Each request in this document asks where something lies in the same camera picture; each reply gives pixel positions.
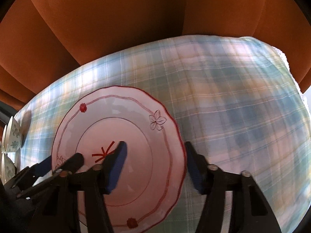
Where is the white bowl blue floral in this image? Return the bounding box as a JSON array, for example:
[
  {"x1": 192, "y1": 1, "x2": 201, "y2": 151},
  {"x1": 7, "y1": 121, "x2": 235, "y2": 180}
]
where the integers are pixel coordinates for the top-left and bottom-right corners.
[
  {"x1": 3, "y1": 116, "x2": 23, "y2": 153},
  {"x1": 1, "y1": 154, "x2": 17, "y2": 184},
  {"x1": 1, "y1": 125, "x2": 7, "y2": 153}
]

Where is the red trimmed white plate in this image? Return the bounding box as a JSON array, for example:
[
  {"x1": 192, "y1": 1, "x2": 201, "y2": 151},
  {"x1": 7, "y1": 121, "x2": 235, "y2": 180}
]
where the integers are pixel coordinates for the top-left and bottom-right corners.
[{"x1": 51, "y1": 86, "x2": 186, "y2": 232}]

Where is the plaid blue tablecloth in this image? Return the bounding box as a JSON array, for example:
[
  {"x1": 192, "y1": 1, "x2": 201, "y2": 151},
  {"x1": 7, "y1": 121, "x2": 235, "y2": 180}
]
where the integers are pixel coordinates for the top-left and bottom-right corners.
[{"x1": 15, "y1": 35, "x2": 310, "y2": 232}]

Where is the orange curtain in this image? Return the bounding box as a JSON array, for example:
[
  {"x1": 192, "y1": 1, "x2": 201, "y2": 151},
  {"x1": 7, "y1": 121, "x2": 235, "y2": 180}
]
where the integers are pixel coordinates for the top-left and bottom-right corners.
[{"x1": 1, "y1": 0, "x2": 310, "y2": 110}]

